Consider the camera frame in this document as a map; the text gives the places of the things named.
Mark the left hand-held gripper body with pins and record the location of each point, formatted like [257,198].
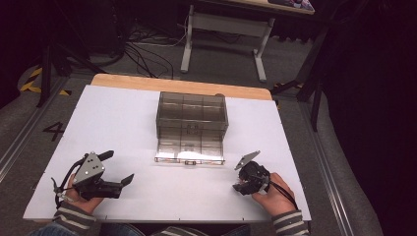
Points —
[89,170]

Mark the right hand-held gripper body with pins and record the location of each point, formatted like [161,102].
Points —
[255,175]

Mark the smoky clear drawer cabinet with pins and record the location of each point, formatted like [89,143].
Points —
[191,109]

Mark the person's right hand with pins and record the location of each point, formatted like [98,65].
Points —
[278,196]

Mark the person's left hand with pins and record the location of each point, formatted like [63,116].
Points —
[83,206]

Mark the white board mat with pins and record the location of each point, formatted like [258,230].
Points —
[114,131]

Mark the person's left leg in jeans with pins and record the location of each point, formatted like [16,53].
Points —
[118,230]

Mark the person's striped shirt torso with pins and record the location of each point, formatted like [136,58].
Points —
[180,231]

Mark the wooden table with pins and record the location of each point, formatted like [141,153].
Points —
[147,83]

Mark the black tripod stand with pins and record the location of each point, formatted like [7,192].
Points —
[49,65]

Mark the black metal stand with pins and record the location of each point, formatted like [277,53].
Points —
[311,75]

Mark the dark curtain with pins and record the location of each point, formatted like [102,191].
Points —
[377,98]

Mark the desk with white legs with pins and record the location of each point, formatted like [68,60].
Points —
[226,24]

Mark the colourful item on desk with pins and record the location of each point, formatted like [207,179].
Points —
[295,4]

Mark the aluminium floor rail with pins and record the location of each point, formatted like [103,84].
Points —
[327,170]
[29,126]

